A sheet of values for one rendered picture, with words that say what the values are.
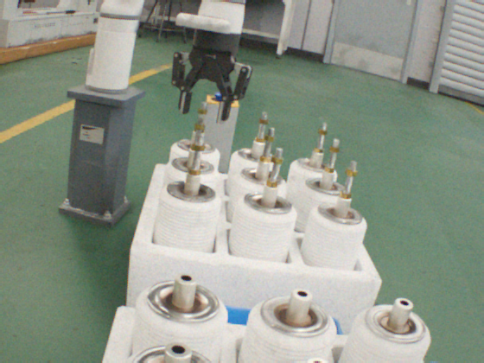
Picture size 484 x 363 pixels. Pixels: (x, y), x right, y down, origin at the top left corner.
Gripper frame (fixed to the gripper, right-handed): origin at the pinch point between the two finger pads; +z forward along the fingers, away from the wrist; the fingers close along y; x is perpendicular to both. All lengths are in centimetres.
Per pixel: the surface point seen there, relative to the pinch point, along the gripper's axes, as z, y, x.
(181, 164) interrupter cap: 9.8, 1.8, 1.3
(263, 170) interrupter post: 8.4, -11.0, -4.0
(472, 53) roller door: -24, -74, -543
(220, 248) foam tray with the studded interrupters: 17.2, -11.5, 11.1
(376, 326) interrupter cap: 9.8, -37.5, 30.4
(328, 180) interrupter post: 8.3, -21.6, -9.1
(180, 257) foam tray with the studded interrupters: 17.3, -7.9, 17.7
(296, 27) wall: 1, 130, -501
